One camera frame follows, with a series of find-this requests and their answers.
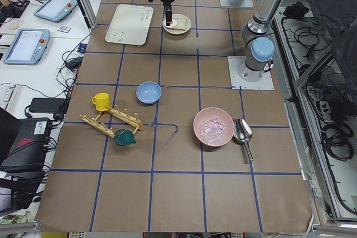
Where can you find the cream round plate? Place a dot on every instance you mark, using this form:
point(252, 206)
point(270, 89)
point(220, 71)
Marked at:
point(174, 32)

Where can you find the bottom bread slice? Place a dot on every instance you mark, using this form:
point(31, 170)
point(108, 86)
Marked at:
point(181, 24)

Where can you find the fried egg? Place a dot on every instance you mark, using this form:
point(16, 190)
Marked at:
point(171, 25)

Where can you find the cream bear serving tray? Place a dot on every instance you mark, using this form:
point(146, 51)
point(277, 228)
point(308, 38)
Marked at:
point(130, 25)

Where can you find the blue bowl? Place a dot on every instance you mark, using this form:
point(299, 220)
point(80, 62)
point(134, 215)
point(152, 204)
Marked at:
point(148, 92)

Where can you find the far teach pendant tablet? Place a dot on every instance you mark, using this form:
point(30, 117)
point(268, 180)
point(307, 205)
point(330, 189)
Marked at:
point(55, 10)

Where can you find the teach pendant tablet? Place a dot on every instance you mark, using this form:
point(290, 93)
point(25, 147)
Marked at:
point(28, 47)
point(55, 10)

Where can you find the yellow mug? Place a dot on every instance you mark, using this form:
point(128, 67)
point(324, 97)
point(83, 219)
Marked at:
point(101, 101)

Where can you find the wooden cup rack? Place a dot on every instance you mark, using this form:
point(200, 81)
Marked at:
point(122, 116)

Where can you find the pink bowl with ice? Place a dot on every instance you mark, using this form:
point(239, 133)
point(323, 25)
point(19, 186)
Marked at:
point(213, 127)

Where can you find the near teach pendant tablet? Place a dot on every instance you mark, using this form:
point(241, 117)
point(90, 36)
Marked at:
point(28, 47)

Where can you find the dark green mug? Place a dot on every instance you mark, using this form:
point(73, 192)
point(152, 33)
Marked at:
point(124, 137)

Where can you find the metal ice scoop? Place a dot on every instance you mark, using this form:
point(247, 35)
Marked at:
point(242, 135)

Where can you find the black computer box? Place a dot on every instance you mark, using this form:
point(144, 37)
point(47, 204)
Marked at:
point(28, 151)

